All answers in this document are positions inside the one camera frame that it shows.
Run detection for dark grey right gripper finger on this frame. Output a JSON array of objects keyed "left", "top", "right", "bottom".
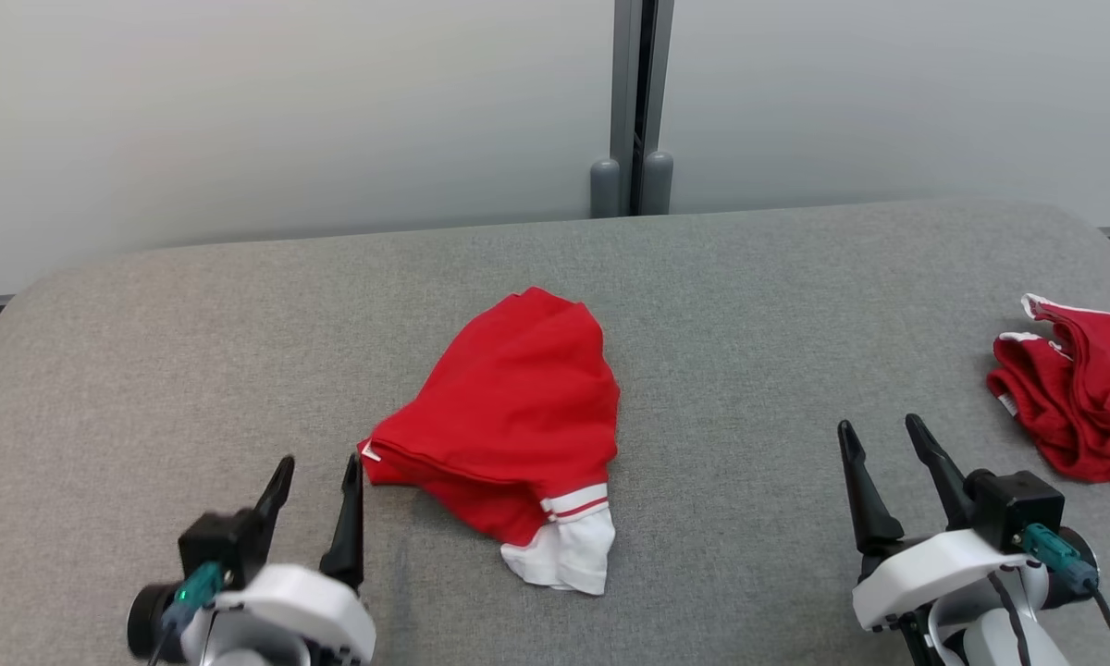
[
  {"left": 905, "top": 413, "right": 977, "bottom": 532},
  {"left": 837, "top": 419, "right": 906, "bottom": 558}
]

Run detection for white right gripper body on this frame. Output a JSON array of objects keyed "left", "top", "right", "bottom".
[{"left": 851, "top": 529, "right": 1046, "bottom": 634}]

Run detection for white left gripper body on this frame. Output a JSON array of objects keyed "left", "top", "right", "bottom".
[{"left": 181, "top": 564, "right": 377, "bottom": 666}]

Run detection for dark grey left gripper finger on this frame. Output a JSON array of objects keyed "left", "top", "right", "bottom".
[
  {"left": 318, "top": 452, "right": 365, "bottom": 593},
  {"left": 253, "top": 454, "right": 296, "bottom": 556}
]

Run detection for red shorts white trim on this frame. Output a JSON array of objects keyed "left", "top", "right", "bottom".
[{"left": 987, "top": 293, "right": 1110, "bottom": 488}]

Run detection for red shirt white striped cuffs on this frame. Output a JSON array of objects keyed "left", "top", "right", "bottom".
[{"left": 358, "top": 287, "right": 623, "bottom": 596}]

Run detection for left green connector cable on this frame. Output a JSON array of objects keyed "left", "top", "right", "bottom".
[{"left": 148, "top": 561, "right": 226, "bottom": 666}]

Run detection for grey partition post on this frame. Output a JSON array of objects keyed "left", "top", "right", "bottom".
[
  {"left": 636, "top": 0, "right": 676, "bottom": 216},
  {"left": 590, "top": 0, "right": 644, "bottom": 219}
]

